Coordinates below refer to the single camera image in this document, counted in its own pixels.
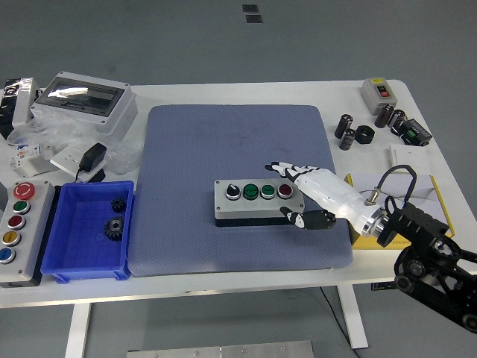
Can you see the blue plastic bin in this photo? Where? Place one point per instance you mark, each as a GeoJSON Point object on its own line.
{"type": "Point", "coordinates": [82, 253]}

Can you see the white table leg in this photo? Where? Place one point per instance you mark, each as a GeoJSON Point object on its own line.
{"type": "Point", "coordinates": [77, 332]}
{"type": "Point", "coordinates": [352, 317]}

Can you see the grey four-control button box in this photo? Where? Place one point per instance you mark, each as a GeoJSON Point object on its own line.
{"type": "Point", "coordinates": [257, 207]}

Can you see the black cylindrical capacitor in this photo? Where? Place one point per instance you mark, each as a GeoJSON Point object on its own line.
{"type": "Point", "coordinates": [347, 139]}
{"type": "Point", "coordinates": [397, 119]}
{"type": "Point", "coordinates": [343, 127]}
{"type": "Point", "coordinates": [384, 116]}

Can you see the black power adapter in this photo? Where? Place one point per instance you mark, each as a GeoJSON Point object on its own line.
{"type": "Point", "coordinates": [92, 156]}

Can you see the grey five-button control box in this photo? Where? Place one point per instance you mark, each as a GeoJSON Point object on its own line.
{"type": "Point", "coordinates": [31, 238]}

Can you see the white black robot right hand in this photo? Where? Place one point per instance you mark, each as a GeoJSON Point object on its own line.
{"type": "Point", "coordinates": [335, 194]}

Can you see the small black gear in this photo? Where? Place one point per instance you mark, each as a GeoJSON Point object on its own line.
{"type": "Point", "coordinates": [118, 205]}

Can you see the black hex nut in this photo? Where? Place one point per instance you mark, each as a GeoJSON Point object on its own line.
{"type": "Point", "coordinates": [367, 136]}

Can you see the grey-blue textured mat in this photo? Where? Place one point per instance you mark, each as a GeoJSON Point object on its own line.
{"type": "Point", "coordinates": [186, 149]}

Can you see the dark floor plate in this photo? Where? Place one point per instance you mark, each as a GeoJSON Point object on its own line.
{"type": "Point", "coordinates": [253, 19]}
{"type": "Point", "coordinates": [250, 8]}

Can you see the grey enclosure with clear lid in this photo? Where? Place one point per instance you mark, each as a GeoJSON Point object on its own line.
{"type": "Point", "coordinates": [112, 119]}

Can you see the grey two-button switch box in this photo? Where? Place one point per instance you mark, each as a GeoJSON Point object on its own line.
{"type": "Point", "coordinates": [372, 93]}

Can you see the clear plastic bag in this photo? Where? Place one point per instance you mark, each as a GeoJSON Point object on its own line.
{"type": "Point", "coordinates": [71, 130]}

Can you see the black module with green terminal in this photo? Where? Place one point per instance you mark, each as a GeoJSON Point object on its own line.
{"type": "Point", "coordinates": [417, 134]}

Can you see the white wall socket plate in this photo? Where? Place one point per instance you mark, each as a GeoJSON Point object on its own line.
{"type": "Point", "coordinates": [65, 158]}

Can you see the large black gear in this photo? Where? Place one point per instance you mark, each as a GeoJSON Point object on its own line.
{"type": "Point", "coordinates": [114, 228]}

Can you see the yellow and white cardboard box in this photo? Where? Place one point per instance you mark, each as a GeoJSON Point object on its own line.
{"type": "Point", "coordinates": [363, 182]}

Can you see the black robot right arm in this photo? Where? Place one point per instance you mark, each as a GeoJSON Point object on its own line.
{"type": "Point", "coordinates": [421, 223]}

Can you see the white circuit breaker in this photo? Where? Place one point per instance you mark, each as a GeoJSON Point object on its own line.
{"type": "Point", "coordinates": [31, 160]}

